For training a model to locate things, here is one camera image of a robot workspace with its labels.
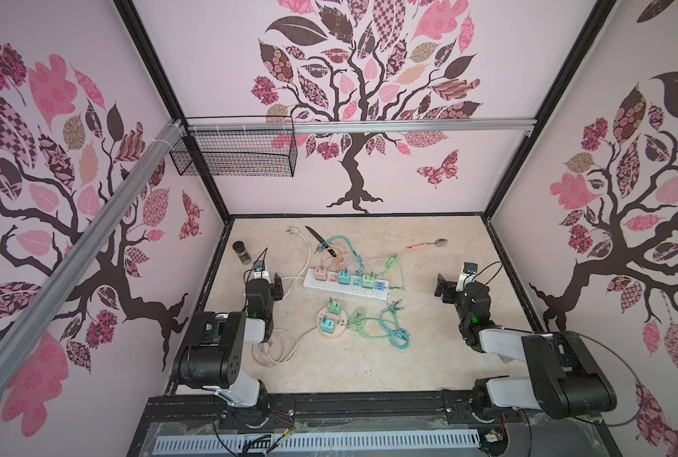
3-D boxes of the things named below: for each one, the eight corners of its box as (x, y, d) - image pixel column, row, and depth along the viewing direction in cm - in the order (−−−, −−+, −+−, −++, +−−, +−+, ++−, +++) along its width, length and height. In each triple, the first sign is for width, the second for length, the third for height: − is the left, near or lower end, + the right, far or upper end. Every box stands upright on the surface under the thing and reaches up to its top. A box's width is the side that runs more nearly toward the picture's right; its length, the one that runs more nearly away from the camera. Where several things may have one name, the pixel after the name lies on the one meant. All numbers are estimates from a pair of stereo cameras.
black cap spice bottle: (238, 259, 108) (230, 244, 100) (247, 254, 109) (239, 238, 102) (245, 266, 106) (237, 250, 98) (253, 261, 107) (246, 245, 100)
